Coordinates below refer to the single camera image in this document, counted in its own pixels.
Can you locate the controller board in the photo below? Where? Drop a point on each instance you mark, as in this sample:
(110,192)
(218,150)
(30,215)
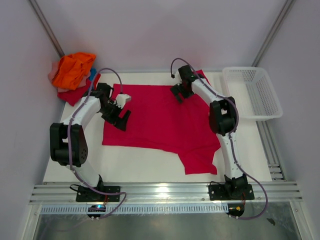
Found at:
(96,211)
(235,210)

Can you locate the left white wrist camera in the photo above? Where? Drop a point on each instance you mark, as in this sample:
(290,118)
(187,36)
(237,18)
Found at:
(122,99)

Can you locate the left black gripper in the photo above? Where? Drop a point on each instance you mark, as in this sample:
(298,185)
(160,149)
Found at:
(121,123)

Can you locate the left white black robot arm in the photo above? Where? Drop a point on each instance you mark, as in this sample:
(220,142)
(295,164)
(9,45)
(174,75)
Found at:
(68,145)

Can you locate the corner metal post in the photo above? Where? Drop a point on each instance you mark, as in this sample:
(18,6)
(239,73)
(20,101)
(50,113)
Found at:
(272,33)
(46,26)

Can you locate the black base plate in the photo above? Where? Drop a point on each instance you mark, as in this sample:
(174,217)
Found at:
(85,194)
(217,192)

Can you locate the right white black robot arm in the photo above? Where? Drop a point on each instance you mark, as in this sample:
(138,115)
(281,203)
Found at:
(223,121)

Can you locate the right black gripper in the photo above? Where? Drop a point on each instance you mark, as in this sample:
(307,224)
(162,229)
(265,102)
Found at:
(175,90)

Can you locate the aluminium front rail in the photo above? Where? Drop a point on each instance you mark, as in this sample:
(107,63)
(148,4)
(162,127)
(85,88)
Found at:
(60,192)

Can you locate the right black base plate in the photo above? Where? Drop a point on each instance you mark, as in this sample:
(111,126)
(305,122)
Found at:
(217,192)

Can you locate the white perforated plastic basket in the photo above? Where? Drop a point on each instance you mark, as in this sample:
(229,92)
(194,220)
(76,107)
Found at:
(253,91)

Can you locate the right corner metal post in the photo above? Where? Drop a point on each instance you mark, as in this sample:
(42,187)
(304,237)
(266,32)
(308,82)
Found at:
(272,33)

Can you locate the left controller board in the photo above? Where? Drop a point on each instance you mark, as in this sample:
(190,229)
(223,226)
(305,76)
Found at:
(96,211)

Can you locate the red t-shirt at bottom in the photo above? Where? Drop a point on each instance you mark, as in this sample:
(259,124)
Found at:
(74,96)

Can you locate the slotted grey cable duct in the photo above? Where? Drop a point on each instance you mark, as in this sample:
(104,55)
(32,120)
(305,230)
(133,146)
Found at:
(166,208)

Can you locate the pink t-shirt under orange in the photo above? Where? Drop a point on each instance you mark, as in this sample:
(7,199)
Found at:
(54,69)

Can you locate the blue t-shirt in pile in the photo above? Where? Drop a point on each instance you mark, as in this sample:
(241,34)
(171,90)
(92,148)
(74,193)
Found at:
(92,72)

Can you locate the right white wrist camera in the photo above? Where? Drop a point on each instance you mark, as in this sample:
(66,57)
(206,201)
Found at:
(177,77)

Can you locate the right controller board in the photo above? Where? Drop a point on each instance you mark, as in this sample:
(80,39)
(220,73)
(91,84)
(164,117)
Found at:
(235,210)

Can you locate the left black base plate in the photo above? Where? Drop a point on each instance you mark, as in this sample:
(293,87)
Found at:
(85,194)

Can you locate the orange folded t-shirt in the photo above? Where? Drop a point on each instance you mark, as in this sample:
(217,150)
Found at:
(73,69)

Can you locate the magenta pink t-shirt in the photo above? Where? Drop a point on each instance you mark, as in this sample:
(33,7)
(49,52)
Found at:
(158,121)

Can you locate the left corner metal post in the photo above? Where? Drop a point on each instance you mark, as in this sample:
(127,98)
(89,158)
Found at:
(46,26)

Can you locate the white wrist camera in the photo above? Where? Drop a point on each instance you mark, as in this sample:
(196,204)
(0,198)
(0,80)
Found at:
(122,99)
(177,77)

